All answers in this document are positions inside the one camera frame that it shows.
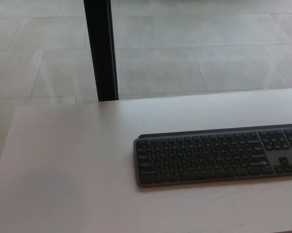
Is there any black wireless keyboard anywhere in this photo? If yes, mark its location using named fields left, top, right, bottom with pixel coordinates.
left=133, top=123, right=292, bottom=188

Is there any black metal window post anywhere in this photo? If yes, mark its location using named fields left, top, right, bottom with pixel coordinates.
left=83, top=0, right=119, bottom=102

